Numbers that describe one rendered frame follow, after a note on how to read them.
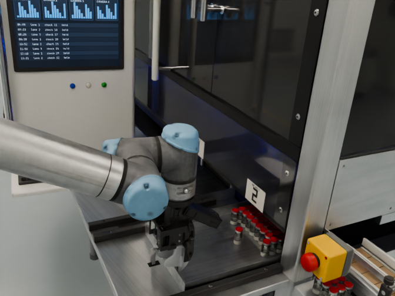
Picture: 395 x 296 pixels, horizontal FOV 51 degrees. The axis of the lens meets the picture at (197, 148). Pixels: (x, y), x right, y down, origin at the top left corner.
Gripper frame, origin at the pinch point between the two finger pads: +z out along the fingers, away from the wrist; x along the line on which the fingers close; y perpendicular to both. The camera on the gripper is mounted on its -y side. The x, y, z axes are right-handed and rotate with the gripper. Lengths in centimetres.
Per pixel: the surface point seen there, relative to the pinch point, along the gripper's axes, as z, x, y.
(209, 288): 1.6, 7.8, -3.5
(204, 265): 3.4, -1.4, -7.0
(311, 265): -8.6, 19.6, -20.9
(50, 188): 11, -67, 20
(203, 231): 3.3, -14.3, -13.6
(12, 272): 91, -127, 36
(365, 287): -1.2, 23.7, -34.9
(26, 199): 91, -200, 21
